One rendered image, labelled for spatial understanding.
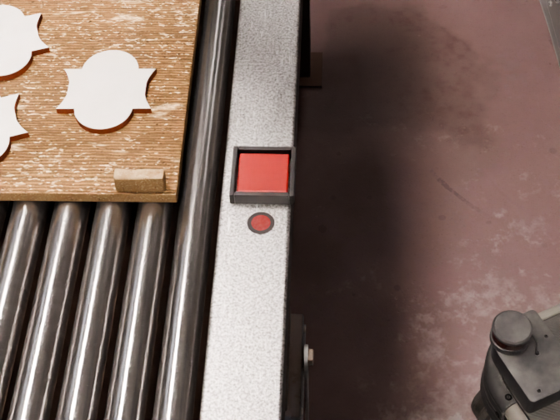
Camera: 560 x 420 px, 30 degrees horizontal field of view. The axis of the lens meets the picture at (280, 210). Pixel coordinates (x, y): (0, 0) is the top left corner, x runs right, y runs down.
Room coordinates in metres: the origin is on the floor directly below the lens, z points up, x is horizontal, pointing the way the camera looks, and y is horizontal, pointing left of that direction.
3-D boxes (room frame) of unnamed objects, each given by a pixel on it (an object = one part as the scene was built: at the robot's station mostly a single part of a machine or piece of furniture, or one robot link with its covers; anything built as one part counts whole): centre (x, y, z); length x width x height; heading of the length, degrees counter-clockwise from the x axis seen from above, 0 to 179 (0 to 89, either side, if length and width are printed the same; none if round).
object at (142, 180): (0.77, 0.16, 0.95); 0.06 x 0.02 x 0.03; 86
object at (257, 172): (0.79, 0.02, 0.92); 0.06 x 0.06 x 0.01; 85
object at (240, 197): (0.79, 0.02, 0.92); 0.08 x 0.08 x 0.02; 85
